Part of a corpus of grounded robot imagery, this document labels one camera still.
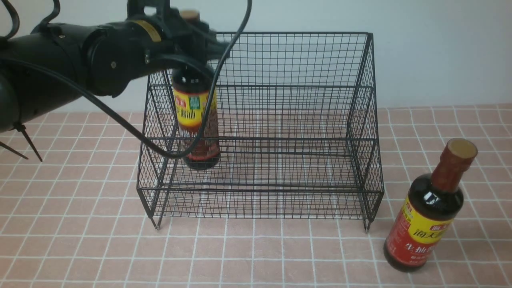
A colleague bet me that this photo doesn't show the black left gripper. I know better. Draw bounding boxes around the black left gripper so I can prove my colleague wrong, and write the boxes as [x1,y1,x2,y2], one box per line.
[127,0,230,74]

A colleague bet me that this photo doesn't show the soy sauce bottle brown label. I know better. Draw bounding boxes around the soy sauce bottle brown label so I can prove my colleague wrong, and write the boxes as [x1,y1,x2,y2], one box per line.
[171,10,221,170]

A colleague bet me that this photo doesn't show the soy sauce bottle red label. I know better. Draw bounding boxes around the soy sauce bottle red label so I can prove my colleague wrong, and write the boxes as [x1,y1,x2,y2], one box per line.
[383,138,478,273]

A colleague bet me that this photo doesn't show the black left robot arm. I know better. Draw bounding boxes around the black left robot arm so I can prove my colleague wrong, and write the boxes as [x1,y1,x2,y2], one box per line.
[1,0,228,132]

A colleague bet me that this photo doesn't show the black wire mesh shelf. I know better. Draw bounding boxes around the black wire mesh shelf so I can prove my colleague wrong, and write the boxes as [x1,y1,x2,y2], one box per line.
[137,32,384,231]

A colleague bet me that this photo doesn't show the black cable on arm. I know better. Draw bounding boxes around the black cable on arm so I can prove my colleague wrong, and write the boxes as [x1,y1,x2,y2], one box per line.
[0,0,252,159]

